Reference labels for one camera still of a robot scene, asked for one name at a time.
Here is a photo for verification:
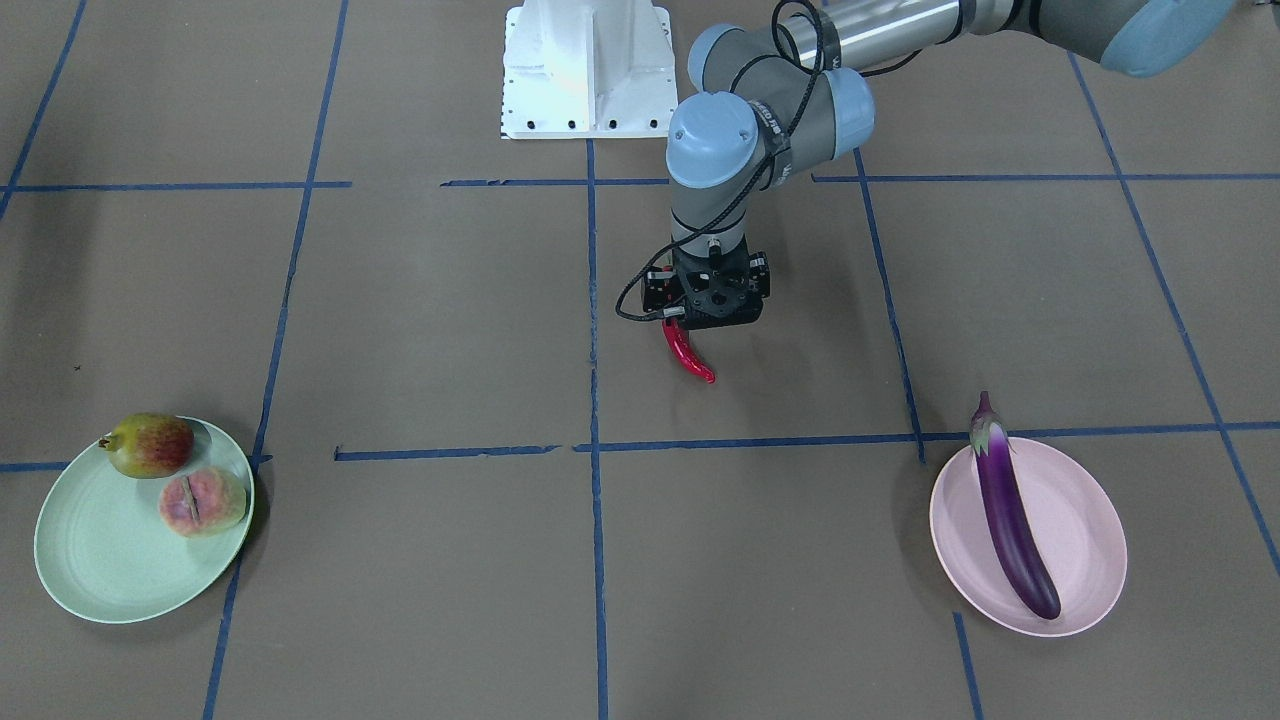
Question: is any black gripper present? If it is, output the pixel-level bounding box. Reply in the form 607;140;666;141
643;242;771;331

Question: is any red chili pepper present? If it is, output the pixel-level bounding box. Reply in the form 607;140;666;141
662;318;716;384

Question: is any purple eggplant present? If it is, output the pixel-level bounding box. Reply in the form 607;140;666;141
969;389;1062;620

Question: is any green pink peach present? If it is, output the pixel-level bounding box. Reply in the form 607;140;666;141
157;466;248;538

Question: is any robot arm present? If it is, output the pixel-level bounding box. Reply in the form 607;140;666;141
634;1;1231;331

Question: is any pink plate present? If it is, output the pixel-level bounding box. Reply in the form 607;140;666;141
929;438;1128;638

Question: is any light green plate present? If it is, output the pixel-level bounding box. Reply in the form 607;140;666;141
33;416;255;624

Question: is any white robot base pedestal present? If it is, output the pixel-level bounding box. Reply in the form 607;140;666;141
500;1;678;140

